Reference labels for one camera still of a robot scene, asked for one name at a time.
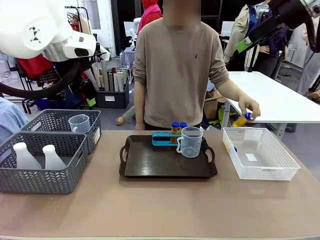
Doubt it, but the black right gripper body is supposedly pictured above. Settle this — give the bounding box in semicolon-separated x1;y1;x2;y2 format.
268;0;312;30

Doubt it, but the clear plastic measuring beaker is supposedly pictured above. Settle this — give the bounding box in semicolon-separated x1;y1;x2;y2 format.
68;114;91;134
176;126;204;158

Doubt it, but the person's left forearm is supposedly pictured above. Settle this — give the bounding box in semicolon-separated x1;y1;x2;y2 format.
216;77;251;106

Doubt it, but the person's right forearm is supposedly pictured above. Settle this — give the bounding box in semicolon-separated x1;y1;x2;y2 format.
133;82;147;126

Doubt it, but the person's left hand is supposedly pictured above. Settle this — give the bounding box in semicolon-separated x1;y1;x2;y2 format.
238;96;262;121

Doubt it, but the mannequin in beige coat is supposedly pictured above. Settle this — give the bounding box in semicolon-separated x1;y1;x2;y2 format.
223;0;290;79

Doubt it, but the white table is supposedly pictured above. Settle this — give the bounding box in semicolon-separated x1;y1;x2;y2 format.
222;71;320;141

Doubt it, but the person in grey trousers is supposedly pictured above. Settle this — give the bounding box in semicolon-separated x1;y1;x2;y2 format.
296;22;320;102

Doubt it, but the brown cardboard box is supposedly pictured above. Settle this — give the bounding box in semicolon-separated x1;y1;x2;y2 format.
204;90;226;120

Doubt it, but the person in beige sweater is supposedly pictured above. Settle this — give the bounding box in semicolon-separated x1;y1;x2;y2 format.
132;0;231;131

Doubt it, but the person in pink hoodie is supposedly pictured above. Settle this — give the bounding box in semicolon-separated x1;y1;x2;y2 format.
137;0;164;38

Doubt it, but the blue test tube rack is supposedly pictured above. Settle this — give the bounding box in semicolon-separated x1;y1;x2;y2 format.
151;131;183;147

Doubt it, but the beige paper roll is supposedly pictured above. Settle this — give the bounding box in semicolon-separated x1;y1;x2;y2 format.
117;71;125;92

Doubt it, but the white perforated plastic basket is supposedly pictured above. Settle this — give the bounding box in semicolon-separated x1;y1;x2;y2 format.
222;126;302;181

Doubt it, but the grey paper roll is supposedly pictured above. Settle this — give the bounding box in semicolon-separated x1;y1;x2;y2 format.
107;71;115;92

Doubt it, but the black crate with white label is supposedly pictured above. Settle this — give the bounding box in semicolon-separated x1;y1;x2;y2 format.
95;79;131;109

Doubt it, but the dark grey plastic tray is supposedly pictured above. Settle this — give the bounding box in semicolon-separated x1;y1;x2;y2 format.
118;134;218;178

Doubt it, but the black clothes rack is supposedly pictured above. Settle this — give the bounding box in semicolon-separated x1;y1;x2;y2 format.
64;6;91;35

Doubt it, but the grey basket with white label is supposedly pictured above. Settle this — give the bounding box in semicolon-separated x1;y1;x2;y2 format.
19;109;102;156

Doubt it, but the red fabric chair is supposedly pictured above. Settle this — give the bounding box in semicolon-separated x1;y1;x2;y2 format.
16;53;55;81

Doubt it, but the white plastic bottle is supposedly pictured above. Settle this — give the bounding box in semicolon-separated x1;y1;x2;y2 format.
12;142;42;170
42;144;67;170

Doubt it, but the person in blue shirt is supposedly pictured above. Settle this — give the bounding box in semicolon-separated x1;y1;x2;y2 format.
0;96;30;145

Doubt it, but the grey perforated plastic basket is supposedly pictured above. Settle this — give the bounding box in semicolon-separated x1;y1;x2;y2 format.
0;131;89;195

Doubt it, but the black robot cable hose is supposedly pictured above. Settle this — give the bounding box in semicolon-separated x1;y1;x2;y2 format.
304;14;320;54
0;59;83;100

